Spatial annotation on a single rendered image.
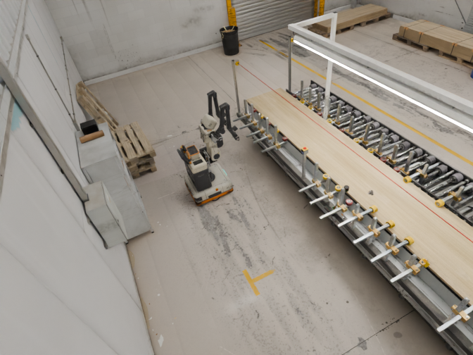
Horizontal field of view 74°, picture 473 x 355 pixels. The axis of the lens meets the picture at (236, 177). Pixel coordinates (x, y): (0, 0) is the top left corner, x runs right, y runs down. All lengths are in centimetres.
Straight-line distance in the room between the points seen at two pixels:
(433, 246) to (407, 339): 108
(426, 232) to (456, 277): 52
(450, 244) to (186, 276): 312
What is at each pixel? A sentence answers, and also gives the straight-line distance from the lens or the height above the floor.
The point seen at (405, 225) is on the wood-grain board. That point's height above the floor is 90.
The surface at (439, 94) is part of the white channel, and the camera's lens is 294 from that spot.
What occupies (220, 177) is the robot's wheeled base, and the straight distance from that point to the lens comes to 525.
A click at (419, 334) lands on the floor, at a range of 433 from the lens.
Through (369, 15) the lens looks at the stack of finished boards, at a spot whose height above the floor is 28.
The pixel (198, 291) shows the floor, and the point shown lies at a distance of 440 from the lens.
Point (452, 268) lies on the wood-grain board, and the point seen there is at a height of 90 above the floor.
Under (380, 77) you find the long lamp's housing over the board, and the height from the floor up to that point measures 237.
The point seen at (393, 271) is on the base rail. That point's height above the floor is 70.
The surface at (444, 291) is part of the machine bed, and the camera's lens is 379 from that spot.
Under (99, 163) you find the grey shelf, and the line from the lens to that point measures 417.
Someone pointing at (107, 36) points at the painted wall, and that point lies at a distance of 1019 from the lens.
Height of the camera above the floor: 381
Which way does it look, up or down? 43 degrees down
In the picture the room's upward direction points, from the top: 9 degrees counter-clockwise
